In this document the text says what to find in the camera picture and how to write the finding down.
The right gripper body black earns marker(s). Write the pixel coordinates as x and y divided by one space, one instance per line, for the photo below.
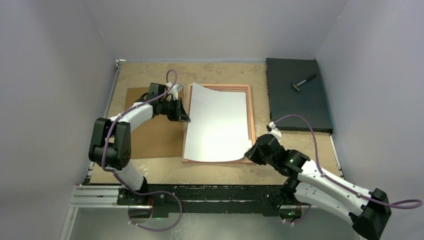
257 156

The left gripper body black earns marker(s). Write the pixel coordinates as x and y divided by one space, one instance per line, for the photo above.
172 109

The pink wooden picture frame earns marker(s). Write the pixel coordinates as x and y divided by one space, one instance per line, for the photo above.
218 124

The seascape photo print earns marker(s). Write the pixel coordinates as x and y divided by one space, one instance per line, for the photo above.
217 122

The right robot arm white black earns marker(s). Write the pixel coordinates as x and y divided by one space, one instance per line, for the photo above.
366 210

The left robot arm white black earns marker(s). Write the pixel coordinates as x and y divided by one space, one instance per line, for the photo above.
110 144

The brown cardboard backing board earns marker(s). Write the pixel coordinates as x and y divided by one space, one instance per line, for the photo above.
157 138

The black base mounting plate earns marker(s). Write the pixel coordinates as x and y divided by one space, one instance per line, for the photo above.
267 200

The black flat board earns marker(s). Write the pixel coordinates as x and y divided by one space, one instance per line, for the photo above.
297 111

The small hammer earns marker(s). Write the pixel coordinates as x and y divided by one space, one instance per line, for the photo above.
296 85

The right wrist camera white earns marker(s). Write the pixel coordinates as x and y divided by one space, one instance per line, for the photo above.
273 130

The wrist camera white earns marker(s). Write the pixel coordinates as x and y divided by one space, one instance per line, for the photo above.
273 130
173 91

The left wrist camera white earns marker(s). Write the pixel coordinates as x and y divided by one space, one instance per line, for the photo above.
173 91

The aluminium rail frame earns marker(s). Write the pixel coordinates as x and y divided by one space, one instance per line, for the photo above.
94 214

